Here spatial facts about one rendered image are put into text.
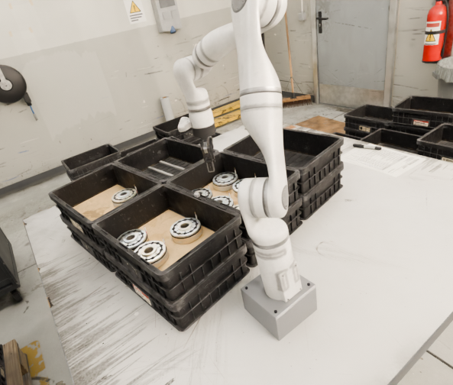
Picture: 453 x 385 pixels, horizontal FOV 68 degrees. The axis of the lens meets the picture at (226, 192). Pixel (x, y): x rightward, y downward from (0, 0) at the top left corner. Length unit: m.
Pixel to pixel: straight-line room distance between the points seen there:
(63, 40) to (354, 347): 3.97
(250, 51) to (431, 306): 0.78
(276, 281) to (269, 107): 0.42
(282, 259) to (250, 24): 0.52
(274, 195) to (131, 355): 0.59
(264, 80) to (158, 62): 3.93
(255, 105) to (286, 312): 0.51
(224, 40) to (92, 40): 3.52
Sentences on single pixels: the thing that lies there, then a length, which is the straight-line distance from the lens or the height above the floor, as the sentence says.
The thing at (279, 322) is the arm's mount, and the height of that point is 0.77.
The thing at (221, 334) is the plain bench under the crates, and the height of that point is 0.70.
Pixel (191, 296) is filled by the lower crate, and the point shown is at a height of 0.81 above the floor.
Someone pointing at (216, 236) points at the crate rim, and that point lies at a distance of 0.92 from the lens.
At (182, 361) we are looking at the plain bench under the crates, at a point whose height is 0.70.
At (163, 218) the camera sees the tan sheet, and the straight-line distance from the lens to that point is 1.25.
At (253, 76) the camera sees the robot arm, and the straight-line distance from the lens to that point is 0.74.
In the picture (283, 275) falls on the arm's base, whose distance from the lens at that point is 0.85.
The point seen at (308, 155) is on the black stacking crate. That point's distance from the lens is 1.50.
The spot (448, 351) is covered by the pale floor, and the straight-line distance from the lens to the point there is 1.88.
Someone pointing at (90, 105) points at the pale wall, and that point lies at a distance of 4.37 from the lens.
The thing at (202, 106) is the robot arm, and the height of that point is 1.21.
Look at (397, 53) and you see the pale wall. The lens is 4.14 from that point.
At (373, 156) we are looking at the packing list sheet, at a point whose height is 0.70.
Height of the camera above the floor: 1.48
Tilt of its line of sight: 30 degrees down
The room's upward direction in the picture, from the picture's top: 12 degrees counter-clockwise
